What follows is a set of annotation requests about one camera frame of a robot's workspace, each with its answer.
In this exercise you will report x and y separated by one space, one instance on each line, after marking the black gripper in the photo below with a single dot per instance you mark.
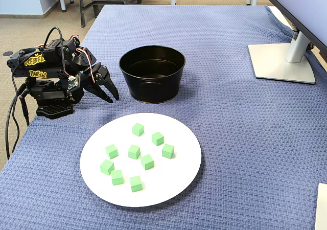
100 74

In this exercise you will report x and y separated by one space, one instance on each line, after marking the blue woven tablecloth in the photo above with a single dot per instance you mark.
230 138

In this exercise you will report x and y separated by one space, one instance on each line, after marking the black metal bucket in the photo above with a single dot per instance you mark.
153 89

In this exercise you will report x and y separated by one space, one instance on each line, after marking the white flat board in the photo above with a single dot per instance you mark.
322 209

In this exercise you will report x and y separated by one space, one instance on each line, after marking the dark grey table frame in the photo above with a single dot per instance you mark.
82 10

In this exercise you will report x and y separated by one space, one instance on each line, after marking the black round floor outlet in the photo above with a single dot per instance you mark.
7 53

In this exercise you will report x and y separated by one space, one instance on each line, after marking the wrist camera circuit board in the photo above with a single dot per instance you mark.
73 83

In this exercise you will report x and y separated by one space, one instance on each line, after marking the green cube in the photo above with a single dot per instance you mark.
147 162
117 177
157 138
138 129
111 151
134 152
106 166
135 183
167 151

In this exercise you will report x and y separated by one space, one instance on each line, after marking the white round plate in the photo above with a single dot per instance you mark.
173 179

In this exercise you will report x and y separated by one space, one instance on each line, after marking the monitor with silver stand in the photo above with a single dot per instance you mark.
281 64

